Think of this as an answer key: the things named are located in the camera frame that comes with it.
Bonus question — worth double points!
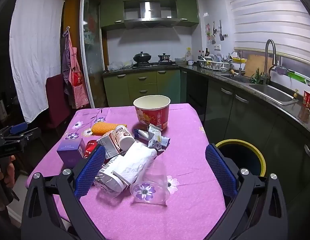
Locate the black wok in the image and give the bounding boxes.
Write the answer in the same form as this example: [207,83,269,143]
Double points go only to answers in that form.
[133,51,152,64]

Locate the gas stove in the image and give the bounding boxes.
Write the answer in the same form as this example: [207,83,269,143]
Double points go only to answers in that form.
[132,60,178,68]

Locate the purple box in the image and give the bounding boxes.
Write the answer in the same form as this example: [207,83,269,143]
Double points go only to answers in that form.
[57,138,87,168]

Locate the small blue white sachet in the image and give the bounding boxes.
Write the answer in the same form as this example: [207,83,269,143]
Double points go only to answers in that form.
[158,135,171,147]

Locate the wooden cutting board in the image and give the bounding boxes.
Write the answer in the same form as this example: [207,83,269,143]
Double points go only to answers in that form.
[244,54,274,78]

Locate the red paper bowl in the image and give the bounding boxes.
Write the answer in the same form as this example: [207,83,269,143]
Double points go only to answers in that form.
[133,95,171,132]

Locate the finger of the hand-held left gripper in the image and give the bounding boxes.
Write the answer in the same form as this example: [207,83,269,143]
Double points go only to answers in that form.
[14,127,42,143]
[9,123,28,134]

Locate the yellow-rimmed trash bin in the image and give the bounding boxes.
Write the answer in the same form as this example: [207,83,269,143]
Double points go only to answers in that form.
[214,139,266,179]

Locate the green plastic strip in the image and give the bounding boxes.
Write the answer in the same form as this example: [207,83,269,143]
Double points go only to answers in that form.
[290,71,308,84]

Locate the pink floral tablecloth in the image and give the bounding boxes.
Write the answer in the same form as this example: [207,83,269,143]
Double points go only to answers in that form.
[25,103,226,240]

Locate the dark green lower cabinets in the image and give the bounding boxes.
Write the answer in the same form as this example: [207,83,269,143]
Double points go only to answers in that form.
[181,69,310,205]

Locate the steel faucet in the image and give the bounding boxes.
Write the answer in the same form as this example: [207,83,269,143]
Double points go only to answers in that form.
[260,39,279,85]

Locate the pink checked apron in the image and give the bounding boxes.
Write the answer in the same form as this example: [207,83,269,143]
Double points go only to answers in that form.
[61,26,90,109]

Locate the dark red chair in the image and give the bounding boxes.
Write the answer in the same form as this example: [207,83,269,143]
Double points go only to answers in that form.
[45,74,73,130]

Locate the light green lower cabinets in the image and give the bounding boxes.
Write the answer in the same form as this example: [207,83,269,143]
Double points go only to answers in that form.
[103,69,181,107]

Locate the steel range hood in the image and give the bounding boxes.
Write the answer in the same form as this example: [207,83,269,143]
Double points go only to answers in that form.
[124,1,179,29]

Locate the clear plastic cup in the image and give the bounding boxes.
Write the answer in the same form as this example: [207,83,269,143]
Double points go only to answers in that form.
[130,161,169,207]

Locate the white pill bottle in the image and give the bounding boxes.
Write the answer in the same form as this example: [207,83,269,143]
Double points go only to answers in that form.
[114,124,135,149]

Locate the person's left hand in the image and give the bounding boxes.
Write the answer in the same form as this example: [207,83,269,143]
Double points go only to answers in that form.
[4,155,16,188]

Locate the green onions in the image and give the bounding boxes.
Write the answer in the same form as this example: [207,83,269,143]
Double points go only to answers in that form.
[250,70,264,84]

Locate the orange waffle cracker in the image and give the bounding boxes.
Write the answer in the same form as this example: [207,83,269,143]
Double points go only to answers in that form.
[91,122,120,136]

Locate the dish rack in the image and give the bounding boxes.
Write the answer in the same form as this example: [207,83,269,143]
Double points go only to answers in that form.
[197,54,233,70]

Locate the purple tray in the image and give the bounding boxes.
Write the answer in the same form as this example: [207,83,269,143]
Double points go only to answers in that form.
[273,65,290,75]

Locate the white yellow snack packet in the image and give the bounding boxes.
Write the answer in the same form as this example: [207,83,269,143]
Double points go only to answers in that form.
[146,131,163,151]

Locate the white curtain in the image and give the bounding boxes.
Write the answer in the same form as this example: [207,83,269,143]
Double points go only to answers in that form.
[9,0,65,124]

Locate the clear plastic bags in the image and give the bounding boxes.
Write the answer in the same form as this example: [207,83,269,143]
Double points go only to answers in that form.
[106,61,133,71]

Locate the white plastic bag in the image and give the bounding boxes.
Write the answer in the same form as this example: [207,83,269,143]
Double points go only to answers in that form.
[112,141,158,184]

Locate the red can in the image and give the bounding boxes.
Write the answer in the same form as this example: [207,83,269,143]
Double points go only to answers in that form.
[84,140,102,158]

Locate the glass sliding door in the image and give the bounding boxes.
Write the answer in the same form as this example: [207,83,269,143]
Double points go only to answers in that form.
[80,0,108,108]

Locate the white window blind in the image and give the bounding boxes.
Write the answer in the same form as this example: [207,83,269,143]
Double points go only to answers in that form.
[225,0,310,60]

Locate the green upper cabinets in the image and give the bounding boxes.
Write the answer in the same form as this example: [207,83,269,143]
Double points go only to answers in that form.
[100,0,199,28]

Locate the steel sink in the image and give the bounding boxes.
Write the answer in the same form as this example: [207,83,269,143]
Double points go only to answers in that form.
[248,84,299,105]

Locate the small blue white carton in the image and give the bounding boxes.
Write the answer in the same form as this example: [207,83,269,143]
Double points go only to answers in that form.
[133,129,152,140]

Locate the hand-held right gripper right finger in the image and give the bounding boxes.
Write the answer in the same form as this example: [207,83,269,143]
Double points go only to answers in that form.
[205,144,289,240]

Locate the white red milk carton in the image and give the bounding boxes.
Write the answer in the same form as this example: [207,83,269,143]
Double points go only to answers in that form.
[96,131,125,159]

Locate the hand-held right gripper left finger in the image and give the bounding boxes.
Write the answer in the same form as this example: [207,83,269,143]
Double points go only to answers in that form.
[21,144,107,240]

